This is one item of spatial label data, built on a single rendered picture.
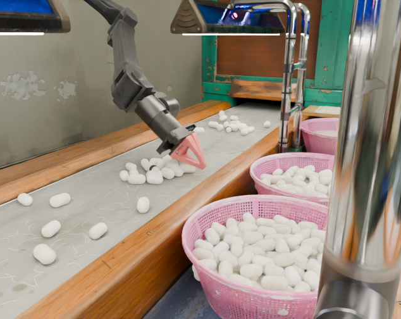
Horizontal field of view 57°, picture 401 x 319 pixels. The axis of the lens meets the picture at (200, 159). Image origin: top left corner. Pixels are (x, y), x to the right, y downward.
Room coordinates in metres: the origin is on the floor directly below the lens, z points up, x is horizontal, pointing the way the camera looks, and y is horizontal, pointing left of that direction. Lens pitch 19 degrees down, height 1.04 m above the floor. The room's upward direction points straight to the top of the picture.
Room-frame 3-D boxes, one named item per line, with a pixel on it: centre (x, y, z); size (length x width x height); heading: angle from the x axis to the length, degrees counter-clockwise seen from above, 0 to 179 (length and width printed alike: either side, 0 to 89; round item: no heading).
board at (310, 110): (1.30, -0.54, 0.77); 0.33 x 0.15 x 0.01; 62
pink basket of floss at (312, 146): (1.10, -0.44, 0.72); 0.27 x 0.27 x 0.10
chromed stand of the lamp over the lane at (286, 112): (1.04, -0.18, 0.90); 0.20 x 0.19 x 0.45; 152
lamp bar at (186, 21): (1.08, -0.11, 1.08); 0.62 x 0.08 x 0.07; 152
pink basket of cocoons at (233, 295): (0.47, -0.11, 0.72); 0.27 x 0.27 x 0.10
